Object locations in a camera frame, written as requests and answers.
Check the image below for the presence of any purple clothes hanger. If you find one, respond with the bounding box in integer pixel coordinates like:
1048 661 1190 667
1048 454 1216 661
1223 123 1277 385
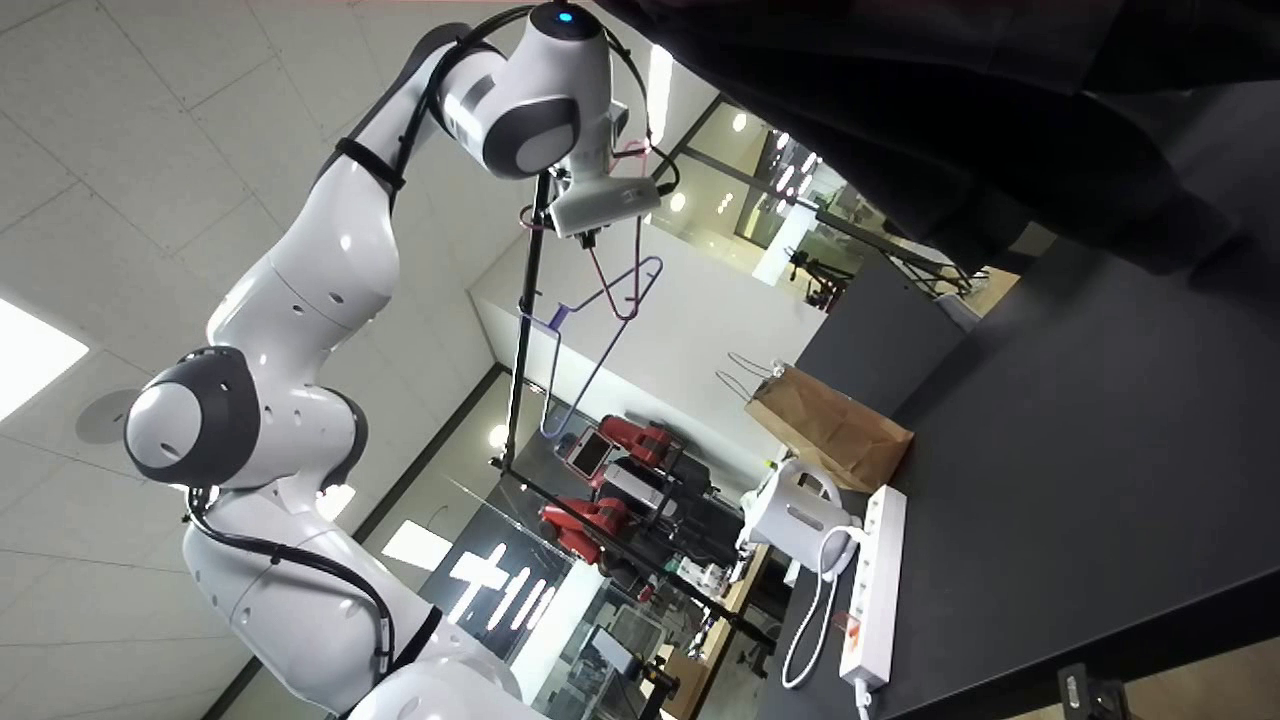
538 253 673 422

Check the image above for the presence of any black clothes rack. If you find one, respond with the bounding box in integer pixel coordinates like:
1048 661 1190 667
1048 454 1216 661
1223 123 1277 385
488 163 780 651

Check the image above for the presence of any red robot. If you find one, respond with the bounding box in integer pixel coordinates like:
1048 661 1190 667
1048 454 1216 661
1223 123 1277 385
538 411 685 563

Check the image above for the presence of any brown paper bag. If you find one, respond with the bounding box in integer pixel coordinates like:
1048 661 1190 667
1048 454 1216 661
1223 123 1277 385
725 349 920 498

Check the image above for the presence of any wooden table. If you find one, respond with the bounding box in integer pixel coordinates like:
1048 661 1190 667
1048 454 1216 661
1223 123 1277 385
659 544 778 720

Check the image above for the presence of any white power strip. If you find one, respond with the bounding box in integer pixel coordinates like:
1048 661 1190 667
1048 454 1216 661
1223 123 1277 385
838 479 917 692

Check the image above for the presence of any square ceiling light panel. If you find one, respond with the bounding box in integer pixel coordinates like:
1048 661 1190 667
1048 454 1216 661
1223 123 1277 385
312 477 365 528
0 297 92 425

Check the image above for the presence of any black garment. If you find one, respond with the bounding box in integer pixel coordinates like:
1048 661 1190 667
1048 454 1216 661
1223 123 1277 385
592 0 1280 314

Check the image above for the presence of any round ceiling speaker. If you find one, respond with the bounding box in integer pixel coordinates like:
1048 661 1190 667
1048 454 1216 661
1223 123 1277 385
74 385 140 447

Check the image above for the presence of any black clamp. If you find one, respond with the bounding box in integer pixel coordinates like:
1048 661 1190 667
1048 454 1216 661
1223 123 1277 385
1058 661 1134 720

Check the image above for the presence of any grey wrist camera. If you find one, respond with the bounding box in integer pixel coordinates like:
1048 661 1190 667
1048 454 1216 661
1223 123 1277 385
546 173 668 243

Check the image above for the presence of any white cable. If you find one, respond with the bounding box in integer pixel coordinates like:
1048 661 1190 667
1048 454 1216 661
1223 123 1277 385
778 524 865 695

